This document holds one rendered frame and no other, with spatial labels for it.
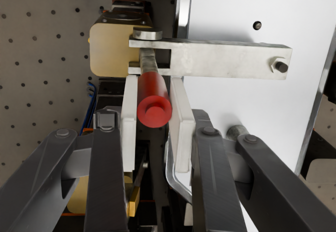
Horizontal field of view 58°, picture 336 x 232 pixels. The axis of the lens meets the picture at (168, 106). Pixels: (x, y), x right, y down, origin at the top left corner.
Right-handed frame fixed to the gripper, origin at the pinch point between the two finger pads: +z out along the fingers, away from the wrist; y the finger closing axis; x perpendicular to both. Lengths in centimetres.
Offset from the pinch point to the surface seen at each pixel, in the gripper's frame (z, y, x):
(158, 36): 14.2, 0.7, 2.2
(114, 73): 16.2, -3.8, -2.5
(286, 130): 22.0, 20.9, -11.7
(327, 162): 23.2, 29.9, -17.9
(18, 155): 50, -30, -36
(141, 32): 13.9, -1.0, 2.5
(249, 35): 21.8, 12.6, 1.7
